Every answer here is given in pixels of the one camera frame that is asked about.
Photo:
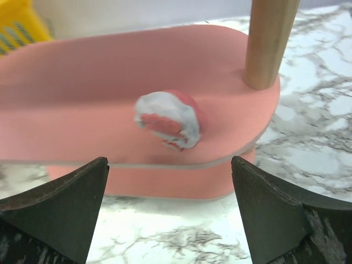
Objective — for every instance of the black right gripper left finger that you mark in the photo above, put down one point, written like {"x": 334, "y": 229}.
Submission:
{"x": 54, "y": 222}

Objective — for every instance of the yellow plastic shopping basket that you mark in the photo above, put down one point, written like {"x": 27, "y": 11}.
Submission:
{"x": 20, "y": 25}

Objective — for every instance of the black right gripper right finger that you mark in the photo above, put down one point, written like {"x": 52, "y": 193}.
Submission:
{"x": 285, "y": 223}

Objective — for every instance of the pink three-tier wooden shelf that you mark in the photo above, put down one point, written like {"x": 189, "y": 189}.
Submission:
{"x": 66, "y": 102}

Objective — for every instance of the white ring pink figure toy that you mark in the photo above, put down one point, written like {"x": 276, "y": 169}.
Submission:
{"x": 172, "y": 115}

